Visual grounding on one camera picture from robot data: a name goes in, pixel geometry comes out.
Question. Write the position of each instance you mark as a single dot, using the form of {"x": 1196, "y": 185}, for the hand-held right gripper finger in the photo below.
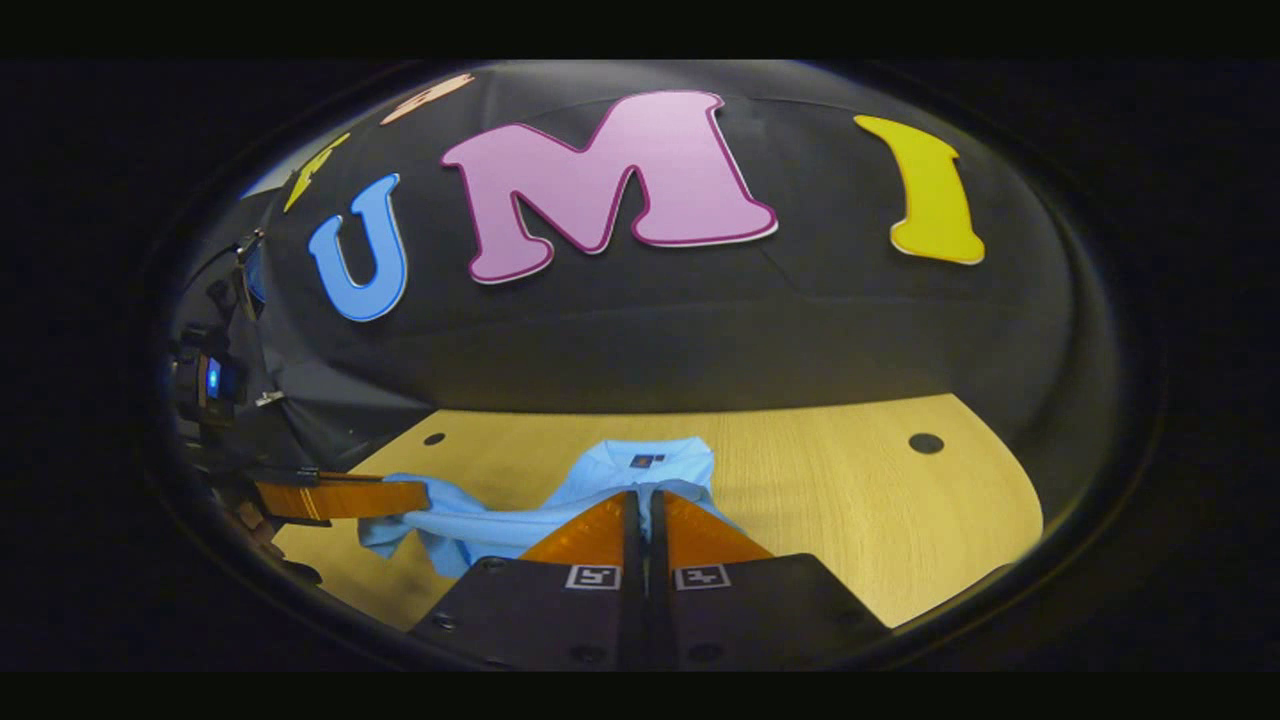
{"x": 633, "y": 600}
{"x": 658, "y": 600}

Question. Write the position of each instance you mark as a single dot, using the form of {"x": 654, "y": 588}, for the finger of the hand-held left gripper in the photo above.
{"x": 350, "y": 498}

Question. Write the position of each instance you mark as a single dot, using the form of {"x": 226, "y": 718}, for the light blue T-shirt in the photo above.
{"x": 470, "y": 530}

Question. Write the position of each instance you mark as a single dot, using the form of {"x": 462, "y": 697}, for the small white tag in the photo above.
{"x": 269, "y": 398}

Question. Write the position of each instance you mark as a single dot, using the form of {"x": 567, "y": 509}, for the black backdrop cloth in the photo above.
{"x": 700, "y": 330}

